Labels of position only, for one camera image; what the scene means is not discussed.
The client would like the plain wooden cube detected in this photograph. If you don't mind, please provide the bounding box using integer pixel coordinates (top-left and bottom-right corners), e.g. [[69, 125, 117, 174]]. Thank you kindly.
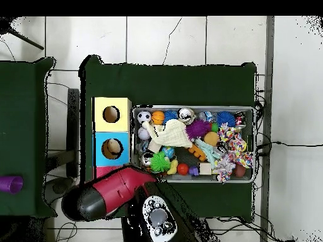
[[199, 162, 213, 176]]

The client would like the clear mesh bin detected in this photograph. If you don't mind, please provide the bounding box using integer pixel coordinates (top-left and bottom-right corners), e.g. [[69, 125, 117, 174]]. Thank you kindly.
[[131, 105, 255, 183]]

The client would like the wooden box with three holes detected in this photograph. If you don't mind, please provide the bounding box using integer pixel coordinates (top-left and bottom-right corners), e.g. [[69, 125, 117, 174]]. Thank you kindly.
[[92, 96, 133, 180]]

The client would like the cream knitted cloth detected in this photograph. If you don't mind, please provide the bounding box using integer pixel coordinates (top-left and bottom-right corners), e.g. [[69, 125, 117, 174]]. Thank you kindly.
[[142, 118, 194, 154]]

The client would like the small orange basketball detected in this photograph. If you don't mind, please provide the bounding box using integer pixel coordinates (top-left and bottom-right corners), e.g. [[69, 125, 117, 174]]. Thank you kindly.
[[151, 110, 166, 126]]

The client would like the small soccer ball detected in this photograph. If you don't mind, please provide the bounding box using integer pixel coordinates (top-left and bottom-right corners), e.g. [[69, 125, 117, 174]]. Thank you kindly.
[[136, 110, 152, 125]]

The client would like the green fuzzy toy with eyes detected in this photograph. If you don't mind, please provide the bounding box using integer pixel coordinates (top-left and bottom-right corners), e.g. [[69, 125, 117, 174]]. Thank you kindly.
[[149, 151, 172, 175]]

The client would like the purple spiky ball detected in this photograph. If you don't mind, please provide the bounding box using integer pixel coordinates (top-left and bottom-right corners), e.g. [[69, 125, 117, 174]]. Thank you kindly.
[[185, 119, 213, 140]]

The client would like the small red ball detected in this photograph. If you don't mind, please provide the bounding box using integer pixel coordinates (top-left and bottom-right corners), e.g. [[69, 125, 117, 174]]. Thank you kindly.
[[176, 163, 190, 176]]

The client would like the orange foam ball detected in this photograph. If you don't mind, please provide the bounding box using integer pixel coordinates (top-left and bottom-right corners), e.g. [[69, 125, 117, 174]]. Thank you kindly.
[[203, 131, 220, 147]]

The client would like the blue spiky ball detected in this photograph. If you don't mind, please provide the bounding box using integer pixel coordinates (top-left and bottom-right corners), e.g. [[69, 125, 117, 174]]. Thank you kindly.
[[216, 110, 237, 128]]

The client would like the colourful patterned cloth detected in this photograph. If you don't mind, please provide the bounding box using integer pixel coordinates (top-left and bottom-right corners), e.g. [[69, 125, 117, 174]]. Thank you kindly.
[[211, 125, 255, 183]]

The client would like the green cloth side table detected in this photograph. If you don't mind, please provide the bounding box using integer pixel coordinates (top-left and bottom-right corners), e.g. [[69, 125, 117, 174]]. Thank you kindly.
[[0, 55, 57, 219]]

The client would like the purple plastic cup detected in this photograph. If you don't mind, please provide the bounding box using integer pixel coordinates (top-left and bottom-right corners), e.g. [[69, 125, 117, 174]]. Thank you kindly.
[[0, 175, 25, 195]]

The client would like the black tripod leg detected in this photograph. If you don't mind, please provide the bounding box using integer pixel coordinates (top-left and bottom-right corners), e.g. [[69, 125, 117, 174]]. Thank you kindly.
[[0, 17, 45, 51]]

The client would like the black floor cable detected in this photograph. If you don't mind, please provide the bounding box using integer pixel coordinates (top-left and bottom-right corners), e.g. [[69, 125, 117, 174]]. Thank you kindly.
[[256, 141, 323, 151]]

